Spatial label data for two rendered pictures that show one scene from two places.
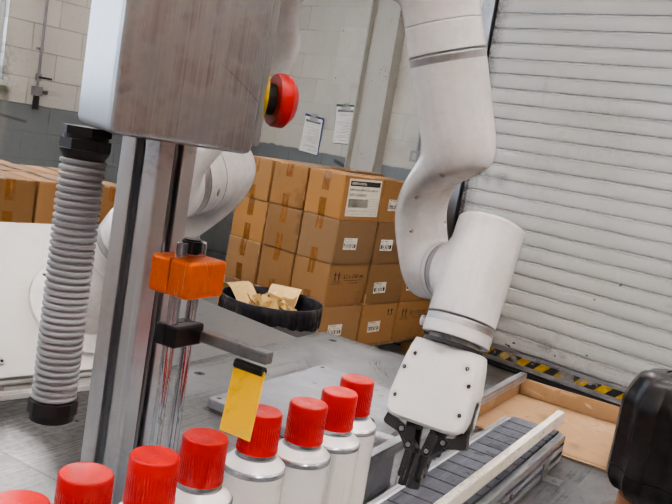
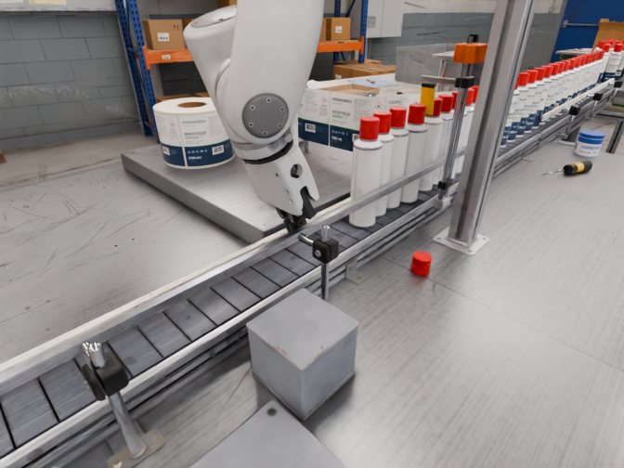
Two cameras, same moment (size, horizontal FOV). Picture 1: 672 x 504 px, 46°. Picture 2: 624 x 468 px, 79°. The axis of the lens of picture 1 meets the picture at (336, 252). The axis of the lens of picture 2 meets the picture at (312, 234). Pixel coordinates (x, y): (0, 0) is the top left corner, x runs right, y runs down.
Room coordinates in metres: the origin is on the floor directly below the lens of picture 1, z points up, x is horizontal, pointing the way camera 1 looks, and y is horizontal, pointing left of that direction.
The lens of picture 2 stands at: (1.41, 0.03, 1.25)
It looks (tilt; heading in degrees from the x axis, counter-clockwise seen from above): 31 degrees down; 195
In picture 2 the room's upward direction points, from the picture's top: straight up
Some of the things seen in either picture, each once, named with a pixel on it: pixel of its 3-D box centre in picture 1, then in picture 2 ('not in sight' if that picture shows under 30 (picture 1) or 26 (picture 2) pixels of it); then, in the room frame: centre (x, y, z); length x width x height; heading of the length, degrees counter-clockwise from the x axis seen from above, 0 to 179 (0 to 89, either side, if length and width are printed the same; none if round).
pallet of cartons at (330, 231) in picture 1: (335, 260); not in sight; (5.03, -0.01, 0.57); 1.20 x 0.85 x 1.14; 141
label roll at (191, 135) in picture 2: not in sight; (196, 131); (0.47, -0.55, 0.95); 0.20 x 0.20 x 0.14
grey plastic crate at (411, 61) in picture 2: not in sight; (443, 63); (-1.71, 0.20, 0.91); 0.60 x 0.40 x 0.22; 142
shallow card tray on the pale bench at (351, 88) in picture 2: not in sight; (345, 91); (-0.99, -0.38, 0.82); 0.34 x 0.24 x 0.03; 145
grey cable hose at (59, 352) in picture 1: (69, 276); not in sight; (0.55, 0.18, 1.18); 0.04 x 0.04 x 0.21
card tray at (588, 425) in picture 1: (558, 418); not in sight; (1.51, -0.48, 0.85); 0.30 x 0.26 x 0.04; 150
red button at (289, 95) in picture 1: (273, 99); not in sight; (0.57, 0.06, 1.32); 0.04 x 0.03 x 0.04; 25
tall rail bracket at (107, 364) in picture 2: not in sight; (108, 392); (1.22, -0.23, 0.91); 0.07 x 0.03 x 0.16; 60
